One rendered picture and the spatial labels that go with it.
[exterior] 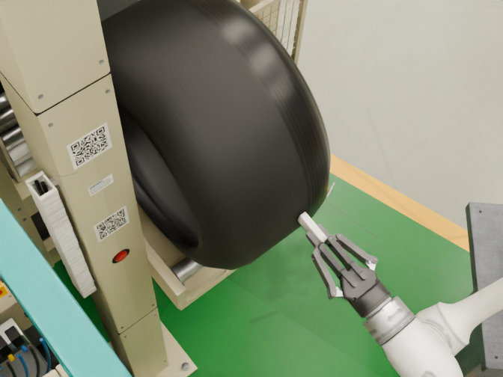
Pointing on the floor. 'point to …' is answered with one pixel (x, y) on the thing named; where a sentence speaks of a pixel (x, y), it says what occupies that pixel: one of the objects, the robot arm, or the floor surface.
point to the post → (123, 191)
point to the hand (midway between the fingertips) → (311, 229)
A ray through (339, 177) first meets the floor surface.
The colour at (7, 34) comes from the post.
